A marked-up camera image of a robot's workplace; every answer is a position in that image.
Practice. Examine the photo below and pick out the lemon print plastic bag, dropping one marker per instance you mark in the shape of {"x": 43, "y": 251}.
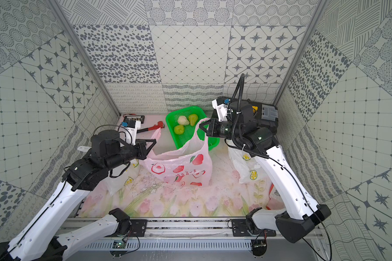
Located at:
{"x": 121, "y": 176}

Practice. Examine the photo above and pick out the white pear top left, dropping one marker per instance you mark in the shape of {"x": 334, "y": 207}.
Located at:
{"x": 183, "y": 120}

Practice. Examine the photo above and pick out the red pipe wrench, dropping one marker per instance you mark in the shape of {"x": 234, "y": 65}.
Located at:
{"x": 159, "y": 125}

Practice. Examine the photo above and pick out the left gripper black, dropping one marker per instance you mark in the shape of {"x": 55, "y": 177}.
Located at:
{"x": 138, "y": 149}

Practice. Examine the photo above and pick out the green plastic basket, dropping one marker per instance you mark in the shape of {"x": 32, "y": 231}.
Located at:
{"x": 172, "y": 122}

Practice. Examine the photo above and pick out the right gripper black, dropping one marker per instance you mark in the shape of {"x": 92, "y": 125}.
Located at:
{"x": 213, "y": 130}

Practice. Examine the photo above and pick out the black screw bit case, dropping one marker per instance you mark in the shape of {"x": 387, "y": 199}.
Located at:
{"x": 135, "y": 117}

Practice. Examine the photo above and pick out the black toolbox yellow handle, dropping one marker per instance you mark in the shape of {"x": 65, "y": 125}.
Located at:
{"x": 266, "y": 115}

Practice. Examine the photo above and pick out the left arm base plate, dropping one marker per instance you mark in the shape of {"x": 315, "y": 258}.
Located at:
{"x": 134, "y": 227}

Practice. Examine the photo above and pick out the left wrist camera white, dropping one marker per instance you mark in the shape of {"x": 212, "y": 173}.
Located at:
{"x": 131, "y": 127}

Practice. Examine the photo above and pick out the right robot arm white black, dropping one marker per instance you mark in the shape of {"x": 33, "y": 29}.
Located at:
{"x": 302, "y": 212}

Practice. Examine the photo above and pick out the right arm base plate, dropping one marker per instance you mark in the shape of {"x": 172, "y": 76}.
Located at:
{"x": 240, "y": 228}

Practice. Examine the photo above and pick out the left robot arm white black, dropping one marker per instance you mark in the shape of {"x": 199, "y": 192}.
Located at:
{"x": 38, "y": 241}

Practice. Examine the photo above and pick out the pink plastic bag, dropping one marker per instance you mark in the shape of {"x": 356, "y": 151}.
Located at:
{"x": 189, "y": 166}

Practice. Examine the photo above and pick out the red white work glove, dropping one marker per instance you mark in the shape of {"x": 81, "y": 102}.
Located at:
{"x": 275, "y": 200}

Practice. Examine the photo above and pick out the aluminium front rail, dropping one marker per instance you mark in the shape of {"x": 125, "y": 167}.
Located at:
{"x": 176, "y": 228}

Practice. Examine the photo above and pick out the green pear top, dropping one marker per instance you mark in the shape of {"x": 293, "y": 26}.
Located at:
{"x": 193, "y": 119}

